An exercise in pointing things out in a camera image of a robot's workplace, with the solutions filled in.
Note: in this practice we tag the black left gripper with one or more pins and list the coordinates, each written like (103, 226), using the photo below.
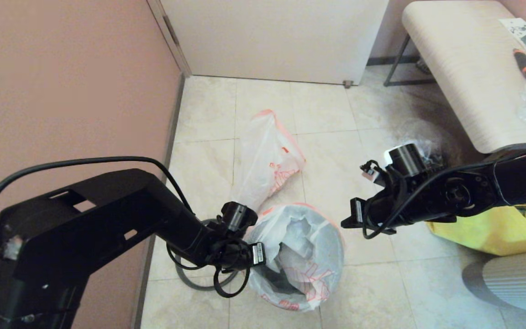
(240, 255)

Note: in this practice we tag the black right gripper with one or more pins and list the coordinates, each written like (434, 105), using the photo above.
(404, 205)

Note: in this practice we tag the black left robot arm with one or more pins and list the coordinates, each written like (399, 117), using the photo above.
(85, 228)

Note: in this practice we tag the black round trash bin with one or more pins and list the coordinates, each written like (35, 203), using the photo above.
(327, 237)

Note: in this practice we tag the clear plastic bag dark contents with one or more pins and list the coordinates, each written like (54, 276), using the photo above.
(429, 141)

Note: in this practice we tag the yellow tote bag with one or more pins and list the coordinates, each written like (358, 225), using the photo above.
(496, 233)

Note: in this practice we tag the small metal door stop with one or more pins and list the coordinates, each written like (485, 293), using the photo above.
(347, 84)

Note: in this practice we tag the grey ribbed round object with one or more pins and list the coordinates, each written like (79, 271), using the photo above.
(518, 278)

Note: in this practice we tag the beige bench with black legs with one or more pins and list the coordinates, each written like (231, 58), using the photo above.
(464, 77)

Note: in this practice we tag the white door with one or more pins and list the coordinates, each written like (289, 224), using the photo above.
(281, 41)

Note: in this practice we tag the black and orange tool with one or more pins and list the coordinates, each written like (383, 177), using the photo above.
(524, 64)

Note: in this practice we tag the white door frame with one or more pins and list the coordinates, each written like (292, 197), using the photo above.
(171, 39)

